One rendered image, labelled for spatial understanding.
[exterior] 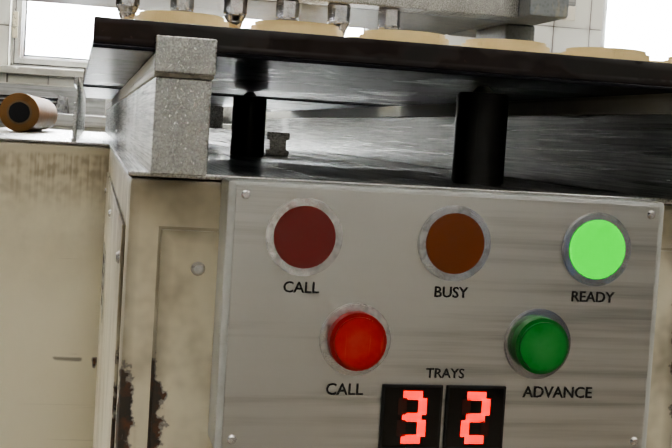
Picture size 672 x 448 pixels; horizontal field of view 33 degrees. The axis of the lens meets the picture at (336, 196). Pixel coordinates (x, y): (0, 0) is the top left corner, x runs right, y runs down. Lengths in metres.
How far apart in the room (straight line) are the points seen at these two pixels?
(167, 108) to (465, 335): 0.20
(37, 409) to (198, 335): 0.73
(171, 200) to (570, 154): 0.31
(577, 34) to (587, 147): 3.97
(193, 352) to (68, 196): 0.70
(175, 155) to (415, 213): 0.13
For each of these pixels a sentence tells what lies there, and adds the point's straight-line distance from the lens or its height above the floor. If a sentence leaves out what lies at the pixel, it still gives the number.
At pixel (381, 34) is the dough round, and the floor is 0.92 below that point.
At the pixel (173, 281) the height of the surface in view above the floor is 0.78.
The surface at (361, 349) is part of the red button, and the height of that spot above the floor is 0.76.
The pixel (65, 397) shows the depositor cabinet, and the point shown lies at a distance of 1.33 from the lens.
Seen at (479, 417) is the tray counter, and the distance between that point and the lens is 0.63.
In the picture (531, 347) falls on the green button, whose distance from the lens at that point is 0.62.
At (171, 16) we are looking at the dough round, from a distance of 0.60.
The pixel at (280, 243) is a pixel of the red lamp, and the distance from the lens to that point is 0.58.
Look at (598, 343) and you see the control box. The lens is 0.65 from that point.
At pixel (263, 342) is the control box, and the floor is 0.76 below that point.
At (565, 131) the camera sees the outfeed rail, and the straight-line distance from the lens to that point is 0.81.
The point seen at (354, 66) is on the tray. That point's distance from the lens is 0.59.
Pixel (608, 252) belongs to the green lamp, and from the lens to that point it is 0.64.
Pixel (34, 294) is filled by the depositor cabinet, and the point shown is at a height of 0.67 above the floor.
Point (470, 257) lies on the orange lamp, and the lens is 0.61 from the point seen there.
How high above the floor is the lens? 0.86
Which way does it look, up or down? 3 degrees down
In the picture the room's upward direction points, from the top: 4 degrees clockwise
